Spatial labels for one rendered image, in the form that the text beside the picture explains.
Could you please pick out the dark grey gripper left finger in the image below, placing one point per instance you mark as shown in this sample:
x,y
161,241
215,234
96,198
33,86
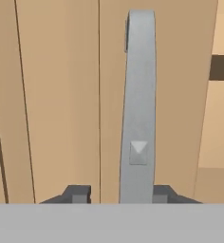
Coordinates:
x,y
76,193

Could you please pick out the plain wooden cabinet door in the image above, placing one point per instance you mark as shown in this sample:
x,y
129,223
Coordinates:
x,y
63,95

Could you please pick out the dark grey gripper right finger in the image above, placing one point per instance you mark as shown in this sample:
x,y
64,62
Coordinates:
x,y
163,193

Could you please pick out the wooden cabinet side panel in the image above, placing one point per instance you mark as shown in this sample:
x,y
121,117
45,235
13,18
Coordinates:
x,y
6,63

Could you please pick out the light wooden cabinet run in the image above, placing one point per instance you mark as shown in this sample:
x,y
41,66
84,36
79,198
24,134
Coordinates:
x,y
220,126

